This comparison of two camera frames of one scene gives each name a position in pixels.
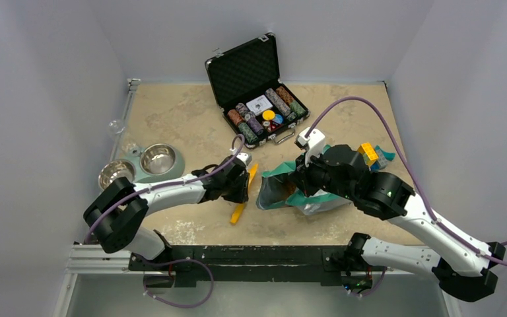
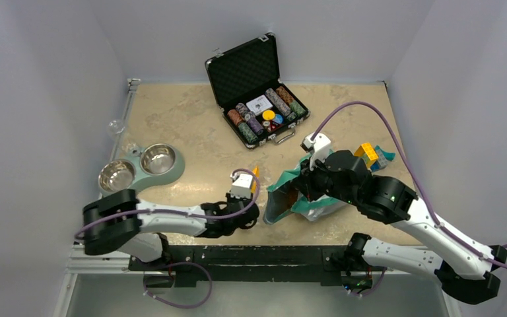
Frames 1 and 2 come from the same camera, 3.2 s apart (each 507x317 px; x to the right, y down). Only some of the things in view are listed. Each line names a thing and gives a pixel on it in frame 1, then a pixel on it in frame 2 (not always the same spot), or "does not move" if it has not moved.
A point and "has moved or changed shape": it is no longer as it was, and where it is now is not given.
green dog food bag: (275, 191) has moved or changed shape
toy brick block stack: (374, 157) does not move
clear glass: (116, 127) does not move
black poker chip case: (257, 107) does not move
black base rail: (191, 265) does not move
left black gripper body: (234, 191) to (230, 201)
